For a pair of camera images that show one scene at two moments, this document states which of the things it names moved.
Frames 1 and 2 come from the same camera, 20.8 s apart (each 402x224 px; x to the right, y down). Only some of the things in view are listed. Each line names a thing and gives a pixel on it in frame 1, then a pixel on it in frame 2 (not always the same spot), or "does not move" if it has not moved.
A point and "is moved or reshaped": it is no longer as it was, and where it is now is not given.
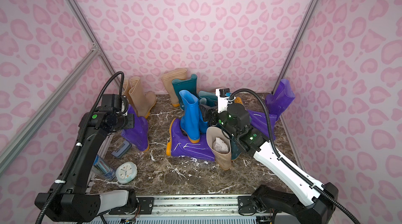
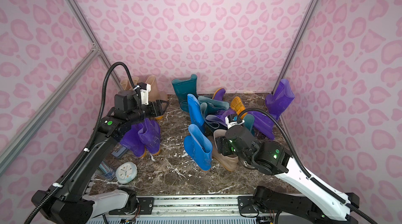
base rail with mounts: x=218 y=205 does not move
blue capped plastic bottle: x=106 y=170 does not move
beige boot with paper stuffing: x=221 y=145 is moved or reshaped
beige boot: x=167 y=79 to x=157 y=93
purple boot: x=179 y=145 to x=149 y=134
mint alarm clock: x=126 y=172 does not move
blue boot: x=192 y=122 is moved or reshaped
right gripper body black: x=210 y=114 to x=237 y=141
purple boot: x=283 y=96 does not move
